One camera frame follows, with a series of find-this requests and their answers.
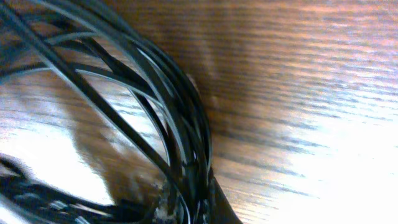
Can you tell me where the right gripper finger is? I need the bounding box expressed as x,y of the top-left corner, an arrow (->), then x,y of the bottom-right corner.
152,167 -> 243,224

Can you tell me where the black cable bundle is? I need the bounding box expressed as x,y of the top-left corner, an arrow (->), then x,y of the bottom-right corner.
0,0 -> 213,224

